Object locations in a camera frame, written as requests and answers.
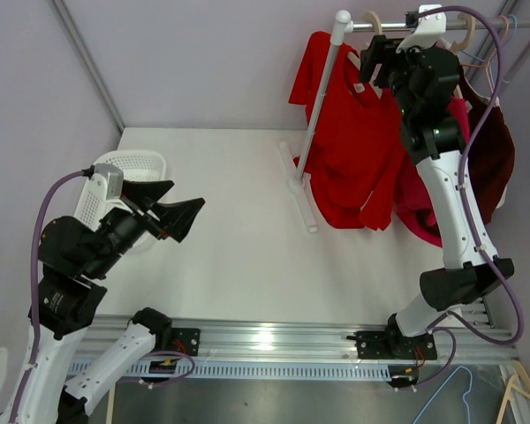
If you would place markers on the pink magenta t shirt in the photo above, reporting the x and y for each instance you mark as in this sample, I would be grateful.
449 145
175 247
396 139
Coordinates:
413 205

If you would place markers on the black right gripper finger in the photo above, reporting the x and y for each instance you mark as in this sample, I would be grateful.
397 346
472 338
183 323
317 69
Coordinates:
369 59
390 62

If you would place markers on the red t shirt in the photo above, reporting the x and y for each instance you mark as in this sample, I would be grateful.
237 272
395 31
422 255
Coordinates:
356 152

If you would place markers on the pink wire hanger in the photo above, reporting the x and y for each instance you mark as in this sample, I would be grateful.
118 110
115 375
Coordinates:
467 69

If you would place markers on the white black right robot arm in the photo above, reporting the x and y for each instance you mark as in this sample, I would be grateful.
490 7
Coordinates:
433 139

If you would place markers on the beige hanger floor right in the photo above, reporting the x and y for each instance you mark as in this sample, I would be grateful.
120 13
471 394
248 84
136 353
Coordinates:
515 404

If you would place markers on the blue wire hanger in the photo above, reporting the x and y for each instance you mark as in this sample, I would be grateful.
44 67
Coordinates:
510 28

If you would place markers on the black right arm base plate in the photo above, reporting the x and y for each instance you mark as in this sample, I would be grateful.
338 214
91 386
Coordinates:
380 346

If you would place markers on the dark maroon t shirt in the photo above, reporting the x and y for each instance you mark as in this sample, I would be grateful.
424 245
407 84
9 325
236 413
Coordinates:
490 159

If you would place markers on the white plastic laundry basket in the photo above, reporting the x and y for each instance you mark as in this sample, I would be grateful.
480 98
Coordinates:
137 165

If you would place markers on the metal clothes rack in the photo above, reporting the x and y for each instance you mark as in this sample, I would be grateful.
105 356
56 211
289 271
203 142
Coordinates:
312 83

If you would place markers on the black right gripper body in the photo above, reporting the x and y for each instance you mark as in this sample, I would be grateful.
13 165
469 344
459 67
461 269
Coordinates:
400 71

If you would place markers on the beige wooden hanger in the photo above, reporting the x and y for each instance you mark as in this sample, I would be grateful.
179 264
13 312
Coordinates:
372 18
470 27

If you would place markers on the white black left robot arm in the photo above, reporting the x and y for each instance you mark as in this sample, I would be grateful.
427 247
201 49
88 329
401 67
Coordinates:
74 260

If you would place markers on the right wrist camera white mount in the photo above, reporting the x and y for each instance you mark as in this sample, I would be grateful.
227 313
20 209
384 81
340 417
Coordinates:
427 27

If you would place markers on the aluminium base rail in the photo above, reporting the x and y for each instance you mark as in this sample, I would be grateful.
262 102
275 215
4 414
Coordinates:
318 343

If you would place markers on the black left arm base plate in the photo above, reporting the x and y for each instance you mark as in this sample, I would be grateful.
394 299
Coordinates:
185 340

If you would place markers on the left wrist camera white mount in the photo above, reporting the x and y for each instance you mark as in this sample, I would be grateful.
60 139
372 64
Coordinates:
105 181

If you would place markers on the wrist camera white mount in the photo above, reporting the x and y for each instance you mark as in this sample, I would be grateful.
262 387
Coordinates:
105 181
427 27

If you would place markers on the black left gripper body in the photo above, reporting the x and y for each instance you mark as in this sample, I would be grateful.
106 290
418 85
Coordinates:
123 227

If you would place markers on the white slotted cable duct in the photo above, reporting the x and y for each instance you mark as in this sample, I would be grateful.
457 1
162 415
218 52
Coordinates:
207 369

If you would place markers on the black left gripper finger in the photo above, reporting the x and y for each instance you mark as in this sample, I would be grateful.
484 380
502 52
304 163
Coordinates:
176 219
141 195

